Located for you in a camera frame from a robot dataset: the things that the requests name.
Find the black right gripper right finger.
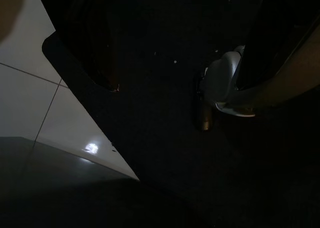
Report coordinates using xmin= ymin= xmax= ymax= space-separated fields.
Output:
xmin=235 ymin=0 xmax=320 ymax=91

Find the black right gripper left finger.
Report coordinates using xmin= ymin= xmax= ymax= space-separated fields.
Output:
xmin=33 ymin=0 xmax=122 ymax=93

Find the black floor mat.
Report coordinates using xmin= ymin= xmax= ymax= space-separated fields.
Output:
xmin=41 ymin=0 xmax=320 ymax=228

